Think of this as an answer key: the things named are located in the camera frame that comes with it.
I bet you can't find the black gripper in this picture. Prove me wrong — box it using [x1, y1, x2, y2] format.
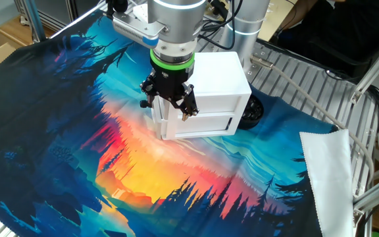
[139, 61, 199, 122]

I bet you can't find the white drawer with black knob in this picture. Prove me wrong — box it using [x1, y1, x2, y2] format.
[139, 95, 243, 122]

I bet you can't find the white drawer cabinet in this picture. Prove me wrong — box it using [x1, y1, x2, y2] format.
[150, 51, 252, 141]

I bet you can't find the colourful forest landscape cloth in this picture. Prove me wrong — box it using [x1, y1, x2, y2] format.
[0, 9, 339, 237]

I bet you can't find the beige board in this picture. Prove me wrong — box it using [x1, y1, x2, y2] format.
[258, 0, 297, 42]

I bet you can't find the dark aluminium rack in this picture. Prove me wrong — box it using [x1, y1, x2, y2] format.
[46, 0, 108, 32]

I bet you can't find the white cloth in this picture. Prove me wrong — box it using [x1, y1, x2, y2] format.
[299, 129, 355, 237]

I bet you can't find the green flange ring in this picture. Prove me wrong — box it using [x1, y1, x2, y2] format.
[149, 49, 196, 71]

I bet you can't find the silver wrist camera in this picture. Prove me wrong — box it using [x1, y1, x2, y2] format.
[111, 12, 160, 49]

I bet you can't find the black round ring object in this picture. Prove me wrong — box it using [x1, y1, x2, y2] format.
[238, 94, 265, 130]

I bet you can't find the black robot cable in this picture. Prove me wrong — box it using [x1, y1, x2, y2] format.
[195, 0, 245, 52]

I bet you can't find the grey cable with metal connector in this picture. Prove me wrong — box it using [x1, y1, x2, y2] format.
[250, 54, 375, 188]

